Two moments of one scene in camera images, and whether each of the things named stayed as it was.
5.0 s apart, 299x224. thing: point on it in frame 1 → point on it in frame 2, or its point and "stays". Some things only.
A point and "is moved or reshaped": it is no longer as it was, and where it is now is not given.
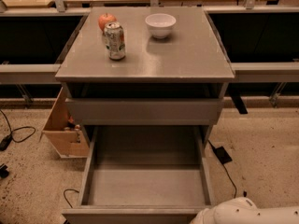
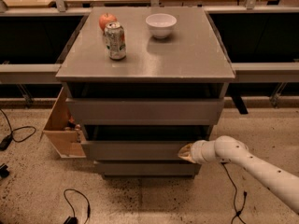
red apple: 105,19 stays
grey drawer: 143,175 is moved or reshaped
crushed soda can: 114,40 stays
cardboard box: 66,137 stays
